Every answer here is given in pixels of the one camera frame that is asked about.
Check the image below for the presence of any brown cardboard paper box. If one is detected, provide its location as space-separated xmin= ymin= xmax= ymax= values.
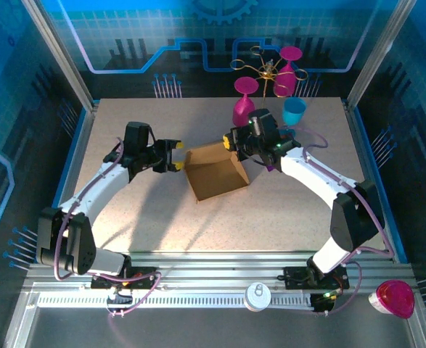
xmin=183 ymin=141 xmax=252 ymax=204

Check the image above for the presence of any magenta plastic wine glass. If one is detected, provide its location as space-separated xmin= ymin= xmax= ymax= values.
xmin=233 ymin=76 xmax=260 ymax=128
xmin=273 ymin=46 xmax=303 ymax=98

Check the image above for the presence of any blue plastic goblet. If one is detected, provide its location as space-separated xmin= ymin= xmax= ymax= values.
xmin=282 ymin=96 xmax=308 ymax=137

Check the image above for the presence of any silver tin can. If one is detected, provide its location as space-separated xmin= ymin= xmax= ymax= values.
xmin=244 ymin=282 xmax=271 ymax=312

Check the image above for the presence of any black controller board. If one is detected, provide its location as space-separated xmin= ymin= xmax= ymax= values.
xmin=312 ymin=289 xmax=345 ymax=313

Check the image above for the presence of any magenta plastic bowl glass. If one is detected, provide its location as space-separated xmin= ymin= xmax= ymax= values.
xmin=367 ymin=279 xmax=415 ymax=320

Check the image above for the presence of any aluminium side rail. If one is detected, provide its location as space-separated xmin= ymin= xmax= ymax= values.
xmin=343 ymin=99 xmax=409 ymax=262
xmin=34 ymin=101 xmax=101 ymax=262

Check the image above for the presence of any gold wire glass rack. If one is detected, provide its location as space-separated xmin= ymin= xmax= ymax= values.
xmin=229 ymin=45 xmax=308 ymax=99

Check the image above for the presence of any aluminium front frame rail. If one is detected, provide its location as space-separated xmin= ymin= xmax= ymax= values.
xmin=22 ymin=252 xmax=417 ymax=291

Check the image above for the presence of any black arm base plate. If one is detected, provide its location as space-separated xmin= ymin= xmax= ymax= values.
xmin=89 ymin=266 xmax=159 ymax=291
xmin=282 ymin=265 xmax=351 ymax=291

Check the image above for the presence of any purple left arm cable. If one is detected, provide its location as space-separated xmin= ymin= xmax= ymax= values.
xmin=54 ymin=137 xmax=163 ymax=318

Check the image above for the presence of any aluminium frame post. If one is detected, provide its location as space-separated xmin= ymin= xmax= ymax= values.
xmin=345 ymin=0 xmax=417 ymax=109
xmin=19 ymin=0 xmax=99 ymax=112

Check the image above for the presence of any white slotted cable duct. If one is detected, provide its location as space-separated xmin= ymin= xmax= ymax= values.
xmin=36 ymin=291 xmax=314 ymax=309

